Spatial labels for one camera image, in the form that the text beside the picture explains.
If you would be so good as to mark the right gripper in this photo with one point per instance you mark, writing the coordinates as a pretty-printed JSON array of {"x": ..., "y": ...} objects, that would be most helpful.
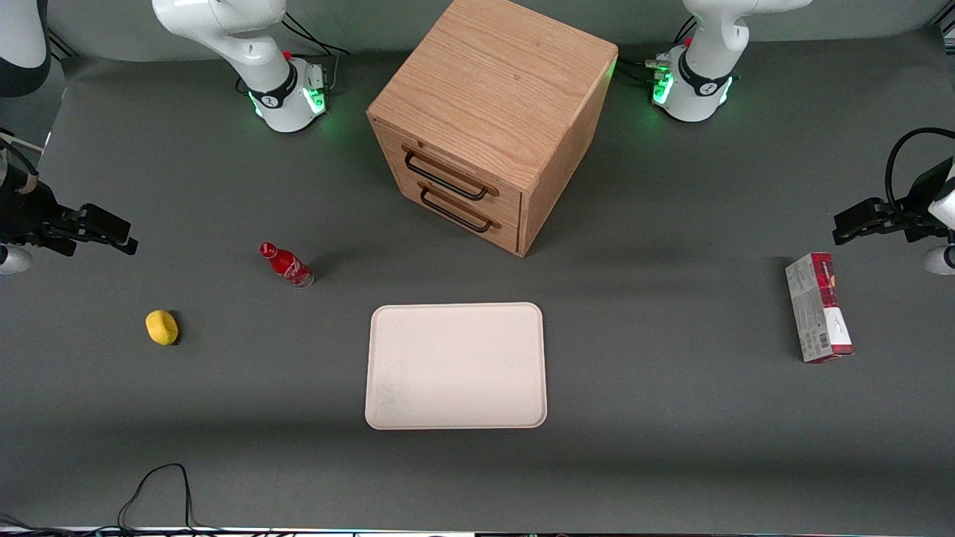
[{"x": 24, "y": 211}]

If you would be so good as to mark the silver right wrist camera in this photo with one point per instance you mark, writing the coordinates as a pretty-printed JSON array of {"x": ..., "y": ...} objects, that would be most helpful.
[{"x": 13, "y": 259}]

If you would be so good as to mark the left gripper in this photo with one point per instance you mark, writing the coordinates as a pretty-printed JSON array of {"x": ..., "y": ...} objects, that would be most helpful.
[{"x": 919, "y": 195}]

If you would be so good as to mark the red plaid carton box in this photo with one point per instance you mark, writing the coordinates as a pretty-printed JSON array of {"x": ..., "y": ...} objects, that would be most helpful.
[{"x": 817, "y": 309}]

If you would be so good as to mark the yellow lemon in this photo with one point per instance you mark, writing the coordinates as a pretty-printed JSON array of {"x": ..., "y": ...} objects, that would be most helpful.
[{"x": 162, "y": 328}]

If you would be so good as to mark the red cola bottle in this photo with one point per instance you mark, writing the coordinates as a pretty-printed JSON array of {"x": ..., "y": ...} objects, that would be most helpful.
[{"x": 287, "y": 265}]

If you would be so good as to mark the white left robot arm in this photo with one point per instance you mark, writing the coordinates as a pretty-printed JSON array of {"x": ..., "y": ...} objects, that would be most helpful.
[{"x": 705, "y": 67}]

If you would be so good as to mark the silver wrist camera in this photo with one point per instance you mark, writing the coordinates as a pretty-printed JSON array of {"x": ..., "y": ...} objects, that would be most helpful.
[
  {"x": 13, "y": 259},
  {"x": 941, "y": 261}
]

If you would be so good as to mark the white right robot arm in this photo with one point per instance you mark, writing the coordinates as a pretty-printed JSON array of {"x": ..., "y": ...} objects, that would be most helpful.
[{"x": 224, "y": 30}]

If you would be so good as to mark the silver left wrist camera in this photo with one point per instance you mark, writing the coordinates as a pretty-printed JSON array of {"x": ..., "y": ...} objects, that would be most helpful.
[{"x": 941, "y": 261}]

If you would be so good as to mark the oak wooden drawer cabinet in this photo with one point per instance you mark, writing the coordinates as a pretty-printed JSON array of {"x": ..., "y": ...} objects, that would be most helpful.
[{"x": 500, "y": 74}]

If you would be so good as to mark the beige plastic tray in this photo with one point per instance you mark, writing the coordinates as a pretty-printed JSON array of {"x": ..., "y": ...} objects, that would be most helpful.
[{"x": 455, "y": 365}]

